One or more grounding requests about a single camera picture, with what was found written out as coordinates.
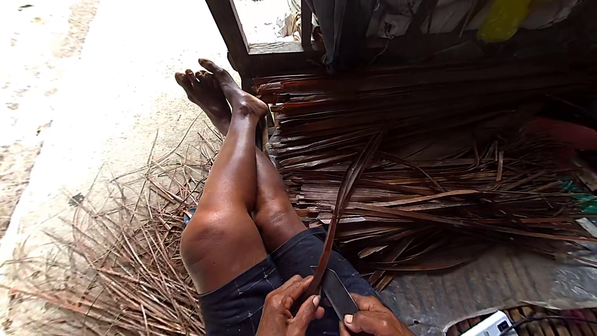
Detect pile of thin sticks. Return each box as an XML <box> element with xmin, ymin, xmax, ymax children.
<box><xmin>0</xmin><ymin>119</ymin><xmax>224</xmax><ymax>336</ymax></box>

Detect small white flat piece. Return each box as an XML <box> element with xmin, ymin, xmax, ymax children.
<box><xmin>576</xmin><ymin>217</ymin><xmax>597</xmax><ymax>238</ymax></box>

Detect black cable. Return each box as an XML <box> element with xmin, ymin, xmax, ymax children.
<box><xmin>500</xmin><ymin>315</ymin><xmax>597</xmax><ymax>333</ymax></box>

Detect pile of dried brown leaves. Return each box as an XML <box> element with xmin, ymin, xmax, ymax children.
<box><xmin>254</xmin><ymin>65</ymin><xmax>597</xmax><ymax>292</ymax></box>

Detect red cloth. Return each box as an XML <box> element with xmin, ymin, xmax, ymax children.
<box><xmin>527</xmin><ymin>117</ymin><xmax>597</xmax><ymax>161</ymax></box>

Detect person's legs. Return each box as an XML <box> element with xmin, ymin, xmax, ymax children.
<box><xmin>175</xmin><ymin>58</ymin><xmax>383</xmax><ymax>336</ymax></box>

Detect grey plastic mat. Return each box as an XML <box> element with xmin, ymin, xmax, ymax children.
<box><xmin>368</xmin><ymin>243</ymin><xmax>597</xmax><ymax>336</ymax></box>

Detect dark grey hanging cloth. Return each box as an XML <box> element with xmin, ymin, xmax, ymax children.
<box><xmin>305</xmin><ymin>0</ymin><xmax>377</xmax><ymax>73</ymax></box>

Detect long brown palm leaf strip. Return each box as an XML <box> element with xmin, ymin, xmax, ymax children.
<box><xmin>304</xmin><ymin>132</ymin><xmax>383</xmax><ymax>299</ymax></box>

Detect white power strip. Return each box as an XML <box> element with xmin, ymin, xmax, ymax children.
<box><xmin>459</xmin><ymin>311</ymin><xmax>518</xmax><ymax>336</ymax></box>

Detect green plastic piece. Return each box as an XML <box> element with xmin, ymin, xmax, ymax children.
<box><xmin>560</xmin><ymin>178</ymin><xmax>597</xmax><ymax>214</ymax></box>

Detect dark knife blade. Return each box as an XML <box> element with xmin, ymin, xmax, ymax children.
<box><xmin>311</xmin><ymin>266</ymin><xmax>360</xmax><ymax>321</ymax></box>

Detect person's right hand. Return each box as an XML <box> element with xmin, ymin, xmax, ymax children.
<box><xmin>340</xmin><ymin>292</ymin><xmax>417</xmax><ymax>336</ymax></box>

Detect person's left hand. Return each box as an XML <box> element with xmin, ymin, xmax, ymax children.
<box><xmin>256</xmin><ymin>274</ymin><xmax>325</xmax><ymax>336</ymax></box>

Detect yellow plastic bag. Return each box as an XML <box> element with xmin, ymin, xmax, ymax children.
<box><xmin>478</xmin><ymin>0</ymin><xmax>532</xmax><ymax>43</ymax></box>

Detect dark wooden frame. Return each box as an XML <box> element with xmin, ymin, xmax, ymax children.
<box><xmin>205</xmin><ymin>0</ymin><xmax>327</xmax><ymax>91</ymax></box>

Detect white hanging sack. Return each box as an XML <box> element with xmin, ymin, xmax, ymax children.
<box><xmin>368</xmin><ymin>0</ymin><xmax>423</xmax><ymax>39</ymax></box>

